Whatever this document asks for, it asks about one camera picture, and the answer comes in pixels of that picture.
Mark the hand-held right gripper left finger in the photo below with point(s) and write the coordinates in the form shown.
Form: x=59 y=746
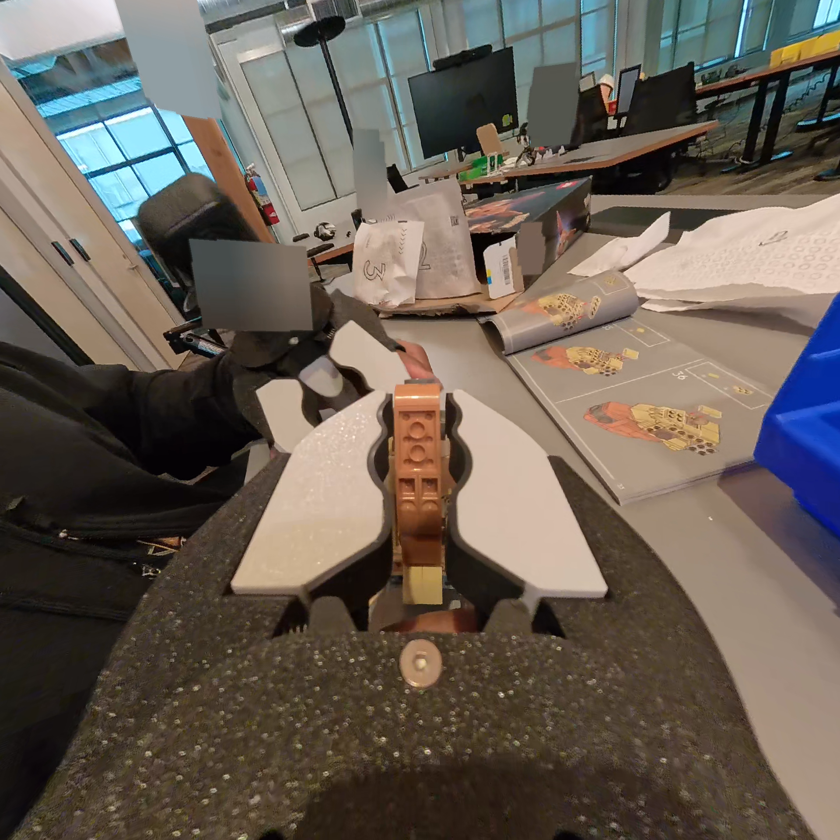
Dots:
x=315 y=519

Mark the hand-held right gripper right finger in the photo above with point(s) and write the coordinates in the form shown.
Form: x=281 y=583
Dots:
x=525 y=519

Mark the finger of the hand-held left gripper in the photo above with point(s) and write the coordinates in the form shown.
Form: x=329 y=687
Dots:
x=368 y=357
x=286 y=414

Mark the tan brick model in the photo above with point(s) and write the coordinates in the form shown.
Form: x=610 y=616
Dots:
x=423 y=486

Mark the blue plastic bin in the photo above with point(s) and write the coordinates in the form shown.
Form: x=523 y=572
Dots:
x=807 y=420

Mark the person's left forearm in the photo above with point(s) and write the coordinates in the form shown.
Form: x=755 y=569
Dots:
x=171 y=414

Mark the grey desk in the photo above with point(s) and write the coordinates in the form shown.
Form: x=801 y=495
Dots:
x=735 y=591

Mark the brown cardboard piece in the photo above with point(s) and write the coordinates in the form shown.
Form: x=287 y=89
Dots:
x=460 y=305

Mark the red fire extinguisher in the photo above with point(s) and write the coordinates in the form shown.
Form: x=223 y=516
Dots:
x=263 y=197

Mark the grey instruction booklet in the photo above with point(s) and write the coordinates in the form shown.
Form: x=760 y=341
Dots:
x=630 y=394

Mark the wooden pillar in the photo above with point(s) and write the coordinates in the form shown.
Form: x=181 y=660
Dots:
x=230 y=171

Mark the dark printed kit box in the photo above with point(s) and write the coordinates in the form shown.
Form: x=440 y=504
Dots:
x=538 y=223

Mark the person's black jacket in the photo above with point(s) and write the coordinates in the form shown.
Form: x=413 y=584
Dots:
x=66 y=591

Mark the flattened white paper bags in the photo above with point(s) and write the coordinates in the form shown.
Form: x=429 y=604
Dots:
x=617 y=247

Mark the black monitor screen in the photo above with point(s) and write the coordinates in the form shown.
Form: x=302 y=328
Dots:
x=462 y=99

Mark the black floor lamp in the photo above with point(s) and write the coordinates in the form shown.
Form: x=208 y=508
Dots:
x=326 y=66

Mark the white dotted paper sheet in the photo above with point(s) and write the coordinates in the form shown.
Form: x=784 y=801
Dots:
x=748 y=256

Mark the wooden rim table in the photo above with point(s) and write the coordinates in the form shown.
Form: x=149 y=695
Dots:
x=775 y=79

